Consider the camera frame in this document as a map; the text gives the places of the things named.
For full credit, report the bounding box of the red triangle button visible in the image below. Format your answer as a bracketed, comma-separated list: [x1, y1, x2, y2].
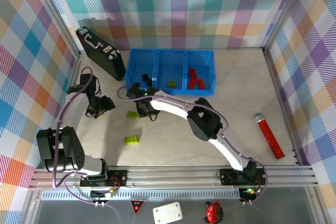
[130, 199, 146, 216]

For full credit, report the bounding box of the grey slotted cable duct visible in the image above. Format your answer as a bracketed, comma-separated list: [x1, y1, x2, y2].
[41, 188, 241, 200]

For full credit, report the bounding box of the aluminium frame post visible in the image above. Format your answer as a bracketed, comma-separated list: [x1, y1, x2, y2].
[28, 0, 82, 61]
[261, 0, 316, 53]

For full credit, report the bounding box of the wide aluminium frame beam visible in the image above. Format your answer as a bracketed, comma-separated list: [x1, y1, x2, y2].
[28, 165, 319, 190]

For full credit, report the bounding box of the aluminium side rail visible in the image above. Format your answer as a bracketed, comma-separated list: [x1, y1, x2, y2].
[262, 48, 302, 167]
[51, 50, 85, 168]

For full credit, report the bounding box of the red glitter toy microphone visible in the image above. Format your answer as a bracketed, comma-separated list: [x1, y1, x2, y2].
[254, 113, 286, 160]

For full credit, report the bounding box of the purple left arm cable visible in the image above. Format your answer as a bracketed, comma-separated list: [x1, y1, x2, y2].
[52, 66, 123, 224]

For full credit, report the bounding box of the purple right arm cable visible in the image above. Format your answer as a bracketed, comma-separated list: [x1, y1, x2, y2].
[117, 85, 269, 206]

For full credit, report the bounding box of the black briefcase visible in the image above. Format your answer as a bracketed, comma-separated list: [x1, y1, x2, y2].
[75, 26, 126, 82]

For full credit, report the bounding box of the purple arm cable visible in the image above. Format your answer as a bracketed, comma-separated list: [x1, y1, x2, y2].
[52, 66, 123, 224]
[117, 85, 269, 206]

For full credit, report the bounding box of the red round device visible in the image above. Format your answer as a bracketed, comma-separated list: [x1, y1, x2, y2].
[204, 200, 224, 223]

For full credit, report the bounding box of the blue plastic bin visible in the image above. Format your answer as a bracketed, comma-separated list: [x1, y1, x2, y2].
[124, 48, 159, 95]
[154, 49, 188, 96]
[183, 50, 217, 97]

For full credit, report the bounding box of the white rectangular box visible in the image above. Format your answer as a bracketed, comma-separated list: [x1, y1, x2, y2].
[152, 201, 183, 224]

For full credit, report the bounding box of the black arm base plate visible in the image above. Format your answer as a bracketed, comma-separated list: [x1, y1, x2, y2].
[219, 168, 268, 186]
[79, 169, 129, 187]

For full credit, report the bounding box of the small electronics board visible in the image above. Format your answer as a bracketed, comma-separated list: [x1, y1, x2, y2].
[238, 186, 257, 196]
[90, 188, 117, 200]

